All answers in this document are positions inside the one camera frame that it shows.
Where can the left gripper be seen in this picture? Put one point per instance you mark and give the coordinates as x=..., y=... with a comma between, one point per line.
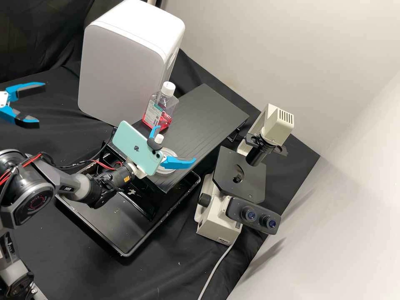
x=2, y=99

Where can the black tray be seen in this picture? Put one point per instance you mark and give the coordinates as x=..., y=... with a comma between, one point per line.
x=112, y=225

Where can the red liquid bottle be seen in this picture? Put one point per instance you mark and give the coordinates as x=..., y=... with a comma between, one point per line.
x=157, y=109

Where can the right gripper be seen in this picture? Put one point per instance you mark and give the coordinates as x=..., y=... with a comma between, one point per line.
x=138, y=172

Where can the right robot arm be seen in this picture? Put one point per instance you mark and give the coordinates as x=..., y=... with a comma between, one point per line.
x=31, y=187

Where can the cream microscope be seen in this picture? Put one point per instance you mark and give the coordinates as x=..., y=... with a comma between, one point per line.
x=218, y=215

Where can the black platform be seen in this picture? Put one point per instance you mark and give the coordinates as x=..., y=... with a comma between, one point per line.
x=203, y=122

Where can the petri dish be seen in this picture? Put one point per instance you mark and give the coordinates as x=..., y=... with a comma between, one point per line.
x=170, y=153

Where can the right wrist camera phone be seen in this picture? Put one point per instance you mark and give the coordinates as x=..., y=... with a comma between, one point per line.
x=136, y=147

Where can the white box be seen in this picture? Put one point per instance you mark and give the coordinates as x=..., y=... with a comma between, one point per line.
x=125, y=59

